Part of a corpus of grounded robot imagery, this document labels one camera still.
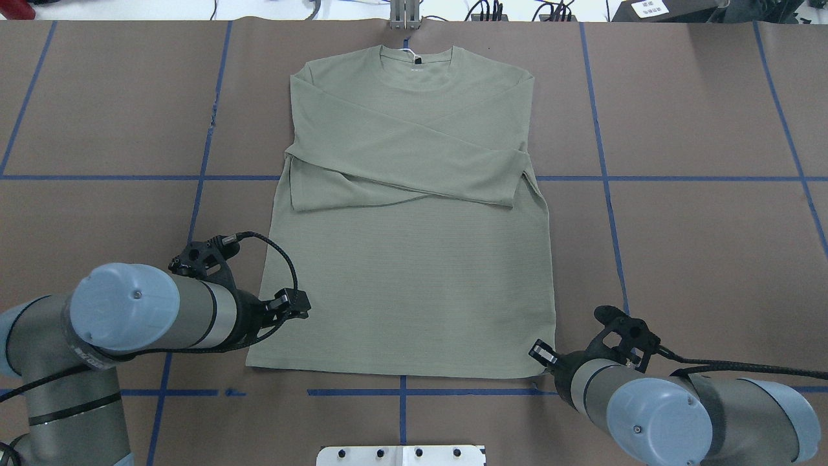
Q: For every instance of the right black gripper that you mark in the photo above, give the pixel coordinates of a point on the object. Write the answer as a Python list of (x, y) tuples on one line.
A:
[(564, 366)]

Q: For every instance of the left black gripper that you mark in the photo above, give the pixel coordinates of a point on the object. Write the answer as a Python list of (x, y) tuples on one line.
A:
[(249, 316)]

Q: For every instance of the olive green long-sleeve shirt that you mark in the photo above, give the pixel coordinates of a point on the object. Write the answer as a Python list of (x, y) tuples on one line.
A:
[(410, 209)]

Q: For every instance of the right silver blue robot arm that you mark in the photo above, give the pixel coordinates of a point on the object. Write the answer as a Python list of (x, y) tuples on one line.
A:
[(693, 420)]

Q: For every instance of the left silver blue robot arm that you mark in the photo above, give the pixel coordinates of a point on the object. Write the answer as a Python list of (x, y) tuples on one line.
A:
[(65, 348)]

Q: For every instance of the black box with white label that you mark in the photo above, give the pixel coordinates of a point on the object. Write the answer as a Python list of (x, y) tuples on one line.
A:
[(667, 11)]

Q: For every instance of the red cylindrical bottle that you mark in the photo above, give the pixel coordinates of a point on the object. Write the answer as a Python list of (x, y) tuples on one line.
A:
[(17, 10)]

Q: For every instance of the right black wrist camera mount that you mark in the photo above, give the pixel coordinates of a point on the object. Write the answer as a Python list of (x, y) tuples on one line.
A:
[(624, 339)]

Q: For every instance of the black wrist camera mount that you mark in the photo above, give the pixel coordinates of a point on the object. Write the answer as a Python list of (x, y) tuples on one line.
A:
[(624, 339), (207, 260)]

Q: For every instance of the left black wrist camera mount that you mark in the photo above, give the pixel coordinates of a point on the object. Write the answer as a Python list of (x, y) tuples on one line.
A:
[(207, 260)]

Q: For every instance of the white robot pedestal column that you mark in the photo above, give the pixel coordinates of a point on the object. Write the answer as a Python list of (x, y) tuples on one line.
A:
[(403, 455)]

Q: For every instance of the aluminium frame post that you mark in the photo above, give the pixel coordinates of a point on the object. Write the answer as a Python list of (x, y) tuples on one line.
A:
[(404, 14)]

